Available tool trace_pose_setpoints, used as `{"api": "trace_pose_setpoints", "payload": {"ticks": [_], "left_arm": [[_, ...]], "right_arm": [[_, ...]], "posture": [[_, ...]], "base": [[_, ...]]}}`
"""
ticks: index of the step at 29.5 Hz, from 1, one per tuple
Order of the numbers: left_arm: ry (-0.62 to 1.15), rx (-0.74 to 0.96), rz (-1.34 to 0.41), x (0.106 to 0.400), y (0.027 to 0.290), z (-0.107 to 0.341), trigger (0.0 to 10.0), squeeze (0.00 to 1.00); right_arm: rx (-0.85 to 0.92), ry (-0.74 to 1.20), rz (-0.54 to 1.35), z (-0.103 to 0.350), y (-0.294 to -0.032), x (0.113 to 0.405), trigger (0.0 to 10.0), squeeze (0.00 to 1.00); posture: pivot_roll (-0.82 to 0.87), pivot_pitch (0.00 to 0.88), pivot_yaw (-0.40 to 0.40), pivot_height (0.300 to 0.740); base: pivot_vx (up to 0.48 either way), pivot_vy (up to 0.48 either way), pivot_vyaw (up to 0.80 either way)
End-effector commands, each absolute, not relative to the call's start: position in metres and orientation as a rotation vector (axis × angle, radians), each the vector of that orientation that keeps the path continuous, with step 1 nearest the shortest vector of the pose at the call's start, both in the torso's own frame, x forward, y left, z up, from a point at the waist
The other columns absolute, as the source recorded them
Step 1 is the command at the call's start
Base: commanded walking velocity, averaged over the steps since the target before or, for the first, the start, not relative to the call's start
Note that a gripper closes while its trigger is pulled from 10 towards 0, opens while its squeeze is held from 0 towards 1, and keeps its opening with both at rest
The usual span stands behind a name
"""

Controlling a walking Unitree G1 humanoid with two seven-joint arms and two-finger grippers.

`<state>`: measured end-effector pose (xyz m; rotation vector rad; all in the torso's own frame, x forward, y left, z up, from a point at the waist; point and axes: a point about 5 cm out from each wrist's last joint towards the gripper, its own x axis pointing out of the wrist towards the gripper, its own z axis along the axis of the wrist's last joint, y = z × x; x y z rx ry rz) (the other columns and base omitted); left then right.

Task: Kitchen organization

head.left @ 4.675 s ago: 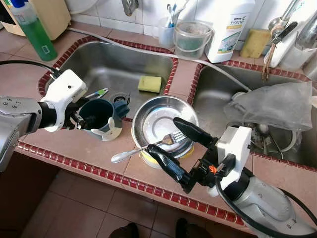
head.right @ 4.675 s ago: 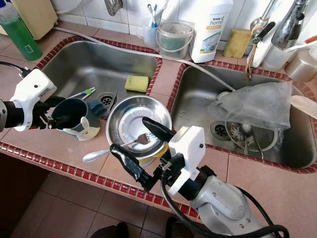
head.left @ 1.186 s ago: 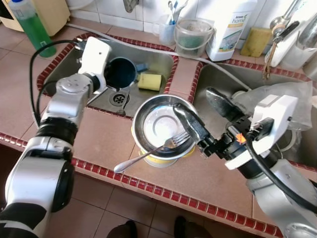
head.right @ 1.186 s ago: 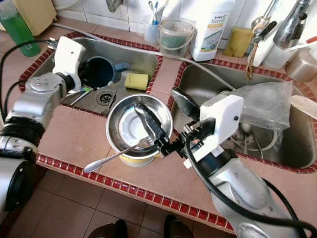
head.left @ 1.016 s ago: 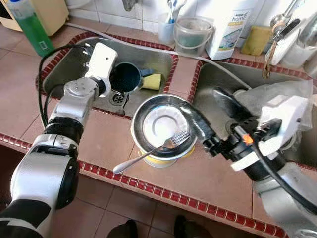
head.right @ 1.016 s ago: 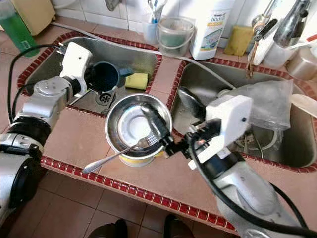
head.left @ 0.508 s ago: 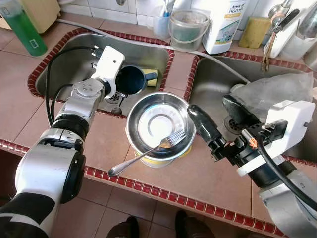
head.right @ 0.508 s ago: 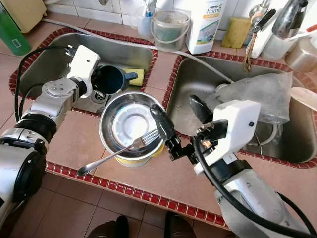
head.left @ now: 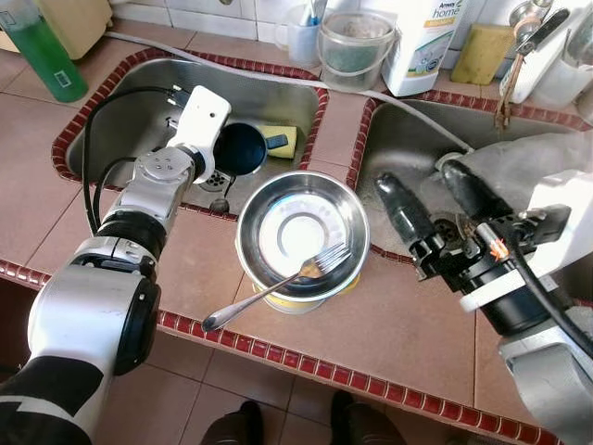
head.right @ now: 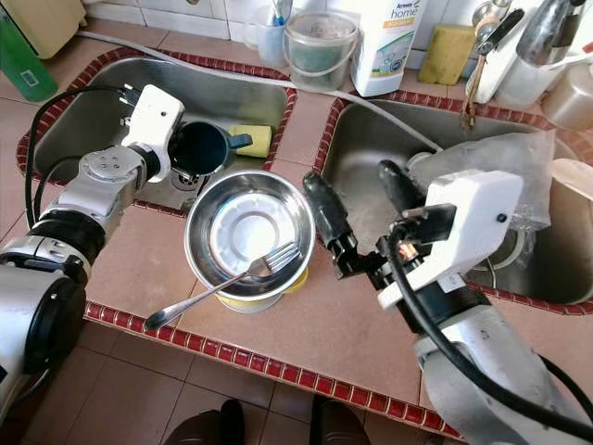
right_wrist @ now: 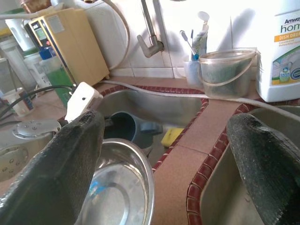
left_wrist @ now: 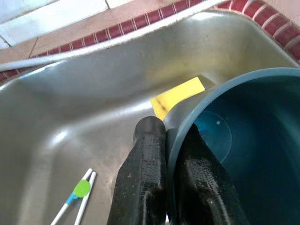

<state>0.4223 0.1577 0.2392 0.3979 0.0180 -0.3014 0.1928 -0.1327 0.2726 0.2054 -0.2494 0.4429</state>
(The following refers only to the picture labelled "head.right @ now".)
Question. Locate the steel sink basin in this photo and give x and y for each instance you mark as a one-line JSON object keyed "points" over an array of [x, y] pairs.
{"points": [[74, 111], [361, 139]]}

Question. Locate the clear plastic bag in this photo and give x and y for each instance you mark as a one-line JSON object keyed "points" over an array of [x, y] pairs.
{"points": [[491, 153]]}

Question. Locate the white bottle green cap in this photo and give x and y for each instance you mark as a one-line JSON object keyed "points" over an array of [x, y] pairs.
{"points": [[514, 88]]}

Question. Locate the large steel bowl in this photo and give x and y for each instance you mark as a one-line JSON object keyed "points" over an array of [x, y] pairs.
{"points": [[213, 199]]}

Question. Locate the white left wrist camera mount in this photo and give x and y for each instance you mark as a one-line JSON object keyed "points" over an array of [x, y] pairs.
{"points": [[156, 125]]}

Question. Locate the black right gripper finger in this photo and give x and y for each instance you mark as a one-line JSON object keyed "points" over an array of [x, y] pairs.
{"points": [[403, 190], [334, 227]]}

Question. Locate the chrome gooseneck tap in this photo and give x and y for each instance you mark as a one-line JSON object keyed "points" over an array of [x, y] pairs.
{"points": [[489, 20]]}

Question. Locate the mustard yellow sponge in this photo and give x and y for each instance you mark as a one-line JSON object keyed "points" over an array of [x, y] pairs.
{"points": [[447, 56]]}

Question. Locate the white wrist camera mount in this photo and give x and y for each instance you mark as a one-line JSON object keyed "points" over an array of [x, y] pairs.
{"points": [[473, 213], [156, 125]]}

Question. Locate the teal mug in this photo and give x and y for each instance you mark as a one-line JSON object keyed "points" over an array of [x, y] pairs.
{"points": [[202, 148]]}

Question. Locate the green scouring pad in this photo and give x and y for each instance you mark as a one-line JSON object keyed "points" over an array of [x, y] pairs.
{"points": [[321, 60]]}

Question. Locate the green dish soap bottle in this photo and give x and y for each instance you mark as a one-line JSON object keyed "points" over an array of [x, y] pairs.
{"points": [[26, 65]]}

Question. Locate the beige water filter appliance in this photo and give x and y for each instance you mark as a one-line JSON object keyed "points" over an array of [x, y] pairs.
{"points": [[56, 23]]}

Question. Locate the white detergent bottle yellow cap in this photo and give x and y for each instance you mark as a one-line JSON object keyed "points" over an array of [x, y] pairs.
{"points": [[387, 56]]}

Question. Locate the thick chrome faucet spout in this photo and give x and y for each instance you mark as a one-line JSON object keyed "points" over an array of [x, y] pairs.
{"points": [[547, 32]]}

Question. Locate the blue toothbrush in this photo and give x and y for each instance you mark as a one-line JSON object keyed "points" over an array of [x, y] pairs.
{"points": [[283, 11]]}

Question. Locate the right robot leg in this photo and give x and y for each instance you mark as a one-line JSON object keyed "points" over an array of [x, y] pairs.
{"points": [[341, 426]]}

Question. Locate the pale toothbrush cup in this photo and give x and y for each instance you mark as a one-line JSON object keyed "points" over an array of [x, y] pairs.
{"points": [[269, 42]]}

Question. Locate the pale yellow dish sponge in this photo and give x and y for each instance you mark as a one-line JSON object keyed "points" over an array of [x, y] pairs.
{"points": [[261, 134]]}

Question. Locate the clear plastic pail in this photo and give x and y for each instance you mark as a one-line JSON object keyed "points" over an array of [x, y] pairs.
{"points": [[321, 28]]}

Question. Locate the white rimmed bowl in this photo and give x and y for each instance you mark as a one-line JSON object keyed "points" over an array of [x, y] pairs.
{"points": [[505, 243]]}

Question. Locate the steel cup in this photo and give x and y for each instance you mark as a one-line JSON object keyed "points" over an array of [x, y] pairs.
{"points": [[573, 102]]}

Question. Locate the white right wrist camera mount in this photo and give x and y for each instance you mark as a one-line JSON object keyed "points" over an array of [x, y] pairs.
{"points": [[473, 213]]}

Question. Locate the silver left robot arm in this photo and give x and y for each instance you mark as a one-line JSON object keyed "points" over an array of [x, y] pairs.
{"points": [[46, 315]]}

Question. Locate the steel fork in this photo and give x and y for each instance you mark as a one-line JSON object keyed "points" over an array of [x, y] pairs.
{"points": [[283, 255]]}

